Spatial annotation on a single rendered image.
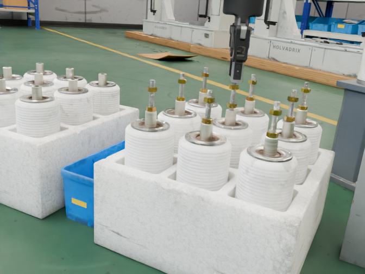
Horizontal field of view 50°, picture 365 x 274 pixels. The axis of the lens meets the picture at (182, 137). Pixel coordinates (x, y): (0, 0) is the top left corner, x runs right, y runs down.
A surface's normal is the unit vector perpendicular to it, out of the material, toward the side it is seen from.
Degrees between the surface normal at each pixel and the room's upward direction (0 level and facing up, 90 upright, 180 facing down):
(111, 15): 90
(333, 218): 0
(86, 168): 88
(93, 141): 90
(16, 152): 90
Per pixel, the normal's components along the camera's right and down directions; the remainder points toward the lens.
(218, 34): 0.54, 0.30
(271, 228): -0.48, 0.25
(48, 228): 0.07, -0.95
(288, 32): -0.84, 0.11
